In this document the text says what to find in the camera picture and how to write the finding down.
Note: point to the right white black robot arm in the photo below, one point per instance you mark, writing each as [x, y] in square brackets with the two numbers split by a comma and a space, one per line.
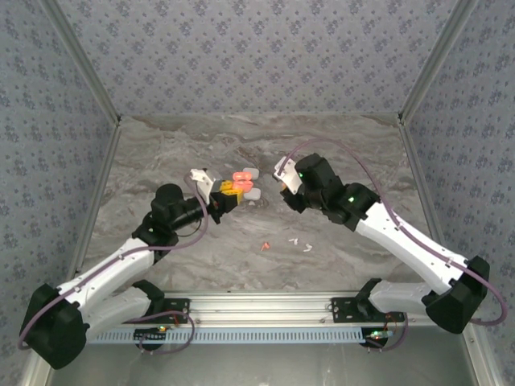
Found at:
[402, 245]

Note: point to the small controller board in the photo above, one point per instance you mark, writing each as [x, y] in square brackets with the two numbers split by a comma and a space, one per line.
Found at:
[151, 334]
[376, 337]

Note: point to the aluminium side rail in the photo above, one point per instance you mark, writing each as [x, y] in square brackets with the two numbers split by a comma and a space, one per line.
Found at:
[427, 201]
[100, 181]

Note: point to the aluminium frame post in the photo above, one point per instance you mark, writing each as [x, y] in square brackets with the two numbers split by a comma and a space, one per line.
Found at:
[436, 60]
[82, 60]

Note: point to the white earbud charging case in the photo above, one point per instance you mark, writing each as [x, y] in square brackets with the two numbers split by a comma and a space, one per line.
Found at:
[254, 173]
[254, 195]

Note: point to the wide aluminium base rail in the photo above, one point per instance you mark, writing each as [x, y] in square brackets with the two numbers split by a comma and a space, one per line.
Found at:
[261, 307]

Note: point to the pink earbud charging case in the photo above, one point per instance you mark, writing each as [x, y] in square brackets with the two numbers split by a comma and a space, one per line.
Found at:
[242, 177]

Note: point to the thin aluminium wall rail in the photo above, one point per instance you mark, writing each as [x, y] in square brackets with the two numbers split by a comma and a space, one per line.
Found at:
[257, 115]

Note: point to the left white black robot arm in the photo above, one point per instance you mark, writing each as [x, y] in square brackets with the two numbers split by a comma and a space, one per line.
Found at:
[108, 265]

